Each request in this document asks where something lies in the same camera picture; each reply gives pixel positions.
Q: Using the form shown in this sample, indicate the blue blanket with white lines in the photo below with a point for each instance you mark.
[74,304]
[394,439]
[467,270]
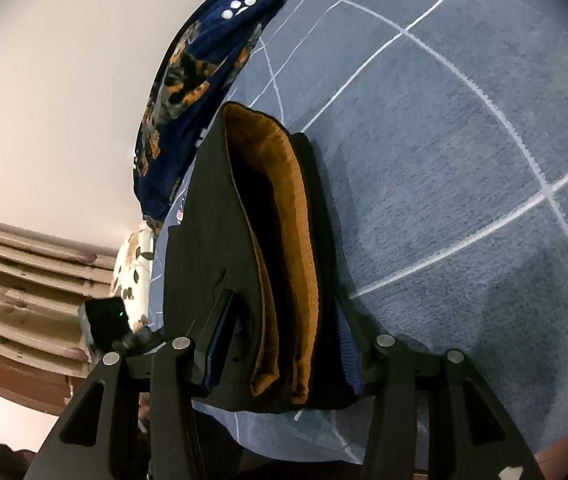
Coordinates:
[438,185]

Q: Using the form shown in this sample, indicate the white floral pillow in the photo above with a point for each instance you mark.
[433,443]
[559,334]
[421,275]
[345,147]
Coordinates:
[131,280]

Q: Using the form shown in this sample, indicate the black pants with orange lining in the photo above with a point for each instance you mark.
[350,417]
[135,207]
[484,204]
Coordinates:
[199,240]

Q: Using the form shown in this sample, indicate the brown wooden furniture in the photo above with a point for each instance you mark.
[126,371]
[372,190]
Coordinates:
[19,385]

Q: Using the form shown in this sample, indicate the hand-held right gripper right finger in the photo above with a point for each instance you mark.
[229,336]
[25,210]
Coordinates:
[349,355]

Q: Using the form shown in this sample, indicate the brown wooden bed frame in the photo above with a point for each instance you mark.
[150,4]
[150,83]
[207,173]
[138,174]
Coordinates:
[566,452]

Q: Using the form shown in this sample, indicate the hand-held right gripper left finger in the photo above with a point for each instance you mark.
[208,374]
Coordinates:
[215,342]

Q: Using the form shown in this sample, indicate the wooden slatted headboard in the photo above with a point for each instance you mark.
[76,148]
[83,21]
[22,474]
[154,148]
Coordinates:
[24,290]

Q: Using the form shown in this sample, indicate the navy printed blanket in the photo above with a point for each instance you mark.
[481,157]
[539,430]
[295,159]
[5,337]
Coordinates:
[199,60]

